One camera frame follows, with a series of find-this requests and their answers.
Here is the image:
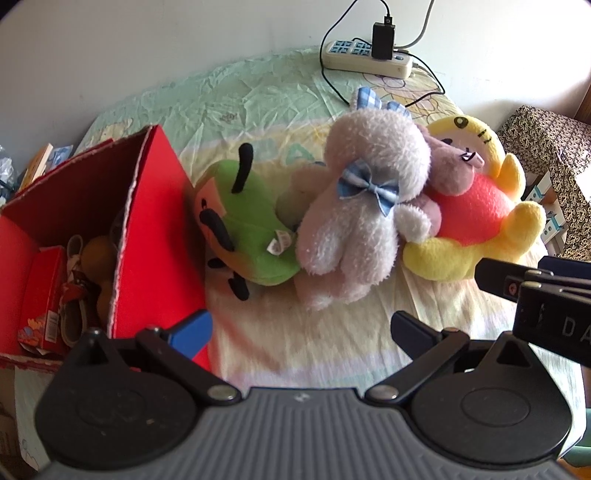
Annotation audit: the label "red cardboard box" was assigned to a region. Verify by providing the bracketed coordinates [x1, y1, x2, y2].
[0, 124, 214, 372]

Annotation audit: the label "yellow book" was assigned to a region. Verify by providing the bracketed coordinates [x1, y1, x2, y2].
[21, 143, 55, 188]

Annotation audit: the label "white and teal boxes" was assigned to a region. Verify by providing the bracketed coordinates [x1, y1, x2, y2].
[524, 171, 568, 245]

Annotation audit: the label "green plush toy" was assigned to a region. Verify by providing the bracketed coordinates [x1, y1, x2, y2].
[191, 143, 303, 302]

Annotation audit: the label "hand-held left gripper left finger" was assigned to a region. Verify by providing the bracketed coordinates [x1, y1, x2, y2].
[69, 310, 242, 408]

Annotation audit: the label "yellow plush toy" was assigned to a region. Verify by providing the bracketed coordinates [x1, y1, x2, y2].
[403, 114, 546, 282]

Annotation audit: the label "brown patterned cloth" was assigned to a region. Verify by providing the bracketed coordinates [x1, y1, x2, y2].
[496, 105, 591, 259]

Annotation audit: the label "blue booklet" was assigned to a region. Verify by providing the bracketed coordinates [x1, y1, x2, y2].
[46, 145, 75, 167]

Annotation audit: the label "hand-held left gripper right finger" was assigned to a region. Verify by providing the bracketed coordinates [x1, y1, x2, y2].
[364, 311, 539, 407]

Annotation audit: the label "large white rabbit plush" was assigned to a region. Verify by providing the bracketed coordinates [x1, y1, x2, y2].
[293, 87, 444, 312]

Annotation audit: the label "white cable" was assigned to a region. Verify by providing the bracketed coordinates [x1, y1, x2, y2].
[397, 0, 437, 51]

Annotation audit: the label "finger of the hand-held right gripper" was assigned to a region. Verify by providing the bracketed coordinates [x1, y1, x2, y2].
[538, 255, 591, 291]
[475, 257, 555, 303]

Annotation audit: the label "clear plastic bag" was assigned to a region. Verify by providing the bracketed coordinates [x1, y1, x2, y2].
[0, 145, 21, 206]

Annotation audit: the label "white power strip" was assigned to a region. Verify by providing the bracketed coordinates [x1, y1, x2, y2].
[322, 39, 413, 78]

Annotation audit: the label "green plastic item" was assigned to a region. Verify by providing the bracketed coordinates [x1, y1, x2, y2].
[564, 440, 591, 469]

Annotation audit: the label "brown round toy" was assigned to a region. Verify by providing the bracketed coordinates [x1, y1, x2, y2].
[81, 235, 118, 319]

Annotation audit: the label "black charger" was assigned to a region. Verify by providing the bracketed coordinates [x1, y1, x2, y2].
[372, 21, 396, 61]

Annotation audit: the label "small red printed carton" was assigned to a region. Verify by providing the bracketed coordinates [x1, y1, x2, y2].
[17, 244, 70, 356]

